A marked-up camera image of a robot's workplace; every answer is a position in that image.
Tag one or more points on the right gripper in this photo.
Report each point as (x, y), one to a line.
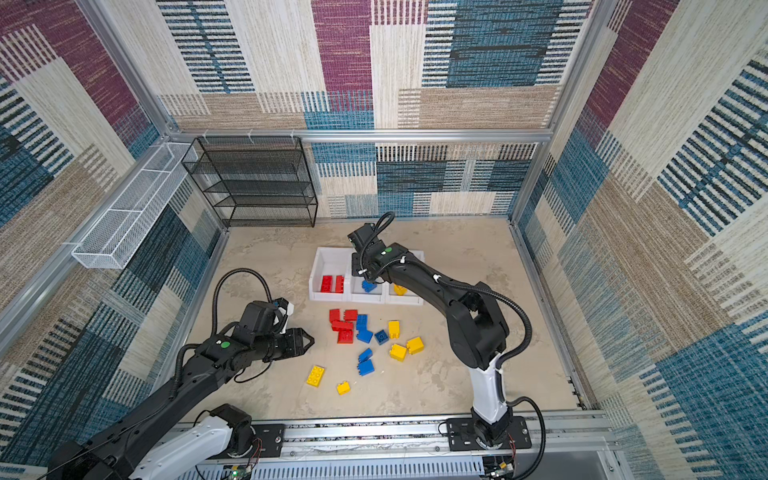
(366, 275)

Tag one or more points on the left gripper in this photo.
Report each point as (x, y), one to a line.
(296, 342)

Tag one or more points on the blue large square brick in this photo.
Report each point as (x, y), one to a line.
(368, 287)

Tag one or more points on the yellow hollow brick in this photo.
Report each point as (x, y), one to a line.
(399, 290)

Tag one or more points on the red square brick studs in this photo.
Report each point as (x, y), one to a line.
(345, 337)

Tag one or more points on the blue long studded brick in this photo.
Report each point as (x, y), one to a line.
(361, 322)

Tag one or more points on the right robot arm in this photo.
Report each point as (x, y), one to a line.
(485, 328)

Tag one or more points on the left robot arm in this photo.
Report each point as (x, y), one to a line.
(132, 448)

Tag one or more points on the yellow long brick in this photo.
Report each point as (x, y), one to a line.
(315, 376)

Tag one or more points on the middle white bin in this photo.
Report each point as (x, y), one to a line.
(355, 289)

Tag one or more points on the white bin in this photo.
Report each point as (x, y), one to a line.
(328, 261)
(411, 298)
(355, 289)

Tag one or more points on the left white bin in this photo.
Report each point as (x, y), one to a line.
(328, 261)

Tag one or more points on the red brick top right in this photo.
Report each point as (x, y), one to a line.
(350, 314)

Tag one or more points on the right white bin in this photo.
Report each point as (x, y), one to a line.
(411, 298)

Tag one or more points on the small yellow brick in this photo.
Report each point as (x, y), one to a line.
(343, 388)

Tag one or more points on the blue brick centre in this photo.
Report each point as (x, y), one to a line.
(364, 336)

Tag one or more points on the blue brick lower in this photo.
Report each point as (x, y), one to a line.
(365, 355)

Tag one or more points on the blue brick bottom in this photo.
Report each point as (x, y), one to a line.
(366, 367)

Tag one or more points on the yellow tall brick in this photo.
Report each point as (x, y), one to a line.
(394, 329)

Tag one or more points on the dark blue hollow brick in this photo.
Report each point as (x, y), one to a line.
(381, 337)

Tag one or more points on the yellow studded brick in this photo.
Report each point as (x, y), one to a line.
(398, 352)

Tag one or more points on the yellow brick right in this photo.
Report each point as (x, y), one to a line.
(415, 345)

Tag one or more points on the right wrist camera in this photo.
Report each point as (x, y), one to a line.
(361, 235)

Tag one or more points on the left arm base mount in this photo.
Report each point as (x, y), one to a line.
(259, 442)

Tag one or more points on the black wire shelf rack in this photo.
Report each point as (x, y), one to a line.
(254, 181)

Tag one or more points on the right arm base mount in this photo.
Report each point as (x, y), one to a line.
(474, 434)

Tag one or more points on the white wire mesh basket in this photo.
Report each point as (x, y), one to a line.
(117, 235)

